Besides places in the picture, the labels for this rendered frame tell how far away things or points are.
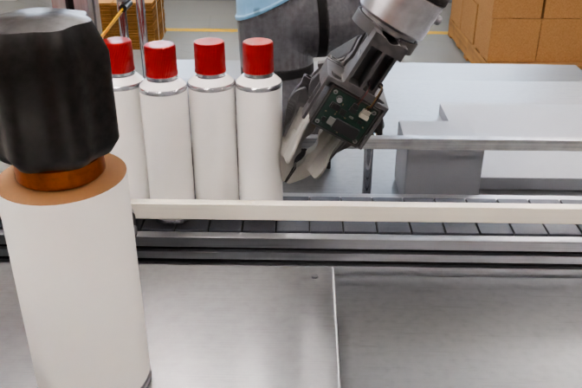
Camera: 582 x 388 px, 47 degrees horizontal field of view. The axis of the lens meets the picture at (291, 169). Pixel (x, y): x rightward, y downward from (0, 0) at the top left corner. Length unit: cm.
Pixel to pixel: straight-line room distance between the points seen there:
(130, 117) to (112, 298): 30
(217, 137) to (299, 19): 32
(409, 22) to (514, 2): 334
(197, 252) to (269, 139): 15
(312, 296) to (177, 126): 23
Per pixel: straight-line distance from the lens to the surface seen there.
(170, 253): 78
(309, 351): 60
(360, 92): 67
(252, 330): 63
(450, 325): 73
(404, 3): 66
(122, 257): 50
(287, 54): 102
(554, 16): 409
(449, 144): 81
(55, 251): 47
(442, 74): 148
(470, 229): 79
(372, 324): 72
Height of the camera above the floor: 128
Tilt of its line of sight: 26 degrees down
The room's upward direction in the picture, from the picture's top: straight up
